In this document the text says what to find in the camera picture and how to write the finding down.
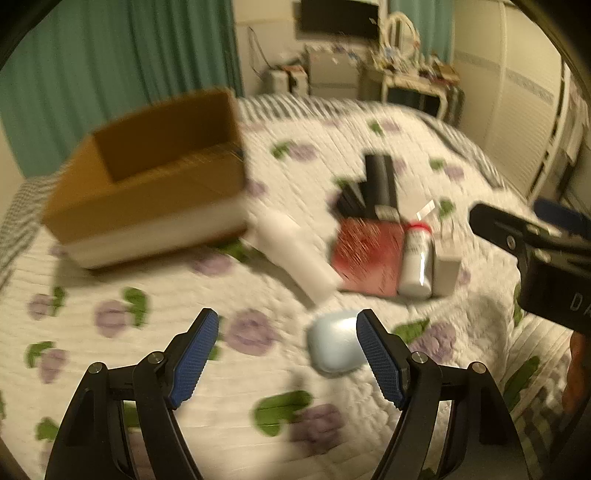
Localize white dressing table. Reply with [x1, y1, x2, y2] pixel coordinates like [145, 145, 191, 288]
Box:
[363, 63, 449, 120]

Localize white cylindrical bottle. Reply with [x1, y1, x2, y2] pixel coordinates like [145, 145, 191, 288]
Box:
[246, 207, 342, 304]

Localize white usb charger block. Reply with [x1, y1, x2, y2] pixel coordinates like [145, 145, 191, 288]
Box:
[416, 200, 437, 221]

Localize black wallet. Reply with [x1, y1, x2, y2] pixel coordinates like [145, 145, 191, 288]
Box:
[334, 181, 367, 218]

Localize brown cardboard box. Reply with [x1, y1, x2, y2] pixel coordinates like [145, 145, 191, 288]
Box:
[42, 89, 249, 270]

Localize white plug charger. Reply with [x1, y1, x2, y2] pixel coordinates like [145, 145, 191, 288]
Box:
[432, 250, 462, 297]

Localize floral quilted bed cover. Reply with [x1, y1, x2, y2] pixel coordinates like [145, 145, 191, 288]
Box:
[1, 95, 570, 479]

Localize red patterned card case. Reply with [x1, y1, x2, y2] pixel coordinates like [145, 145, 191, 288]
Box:
[331, 218, 405, 298]

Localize white drawer cabinet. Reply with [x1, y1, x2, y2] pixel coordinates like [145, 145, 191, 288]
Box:
[263, 65, 310, 96]

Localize light blue earbuds case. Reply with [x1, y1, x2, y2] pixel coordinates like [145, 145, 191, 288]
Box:
[307, 310, 367, 376]

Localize teal window curtain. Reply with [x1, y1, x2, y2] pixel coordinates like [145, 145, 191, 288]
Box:
[1, 1, 242, 177]

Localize tall black remote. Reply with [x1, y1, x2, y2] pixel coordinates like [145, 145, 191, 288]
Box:
[365, 153, 400, 223]

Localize oval vanity mirror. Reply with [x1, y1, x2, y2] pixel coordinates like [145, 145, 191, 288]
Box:
[381, 11, 421, 59]

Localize grey striped suitcase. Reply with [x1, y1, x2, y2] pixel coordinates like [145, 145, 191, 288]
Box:
[444, 86, 466, 128]

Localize white louvered wardrobe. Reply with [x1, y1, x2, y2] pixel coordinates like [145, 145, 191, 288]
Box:
[453, 1, 588, 200]

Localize wall mounted black television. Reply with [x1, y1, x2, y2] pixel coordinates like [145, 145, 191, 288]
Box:
[300, 0, 380, 40]

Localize small grey refrigerator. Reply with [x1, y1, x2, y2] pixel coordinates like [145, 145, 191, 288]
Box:
[307, 49, 359, 100]

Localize red capped white bottle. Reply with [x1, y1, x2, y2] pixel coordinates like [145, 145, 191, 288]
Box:
[398, 222, 434, 300]

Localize teal curtain right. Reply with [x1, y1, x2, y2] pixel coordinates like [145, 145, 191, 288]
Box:
[388, 0, 454, 62]

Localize person's hand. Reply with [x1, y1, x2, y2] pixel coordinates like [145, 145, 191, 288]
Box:
[562, 332, 590, 415]

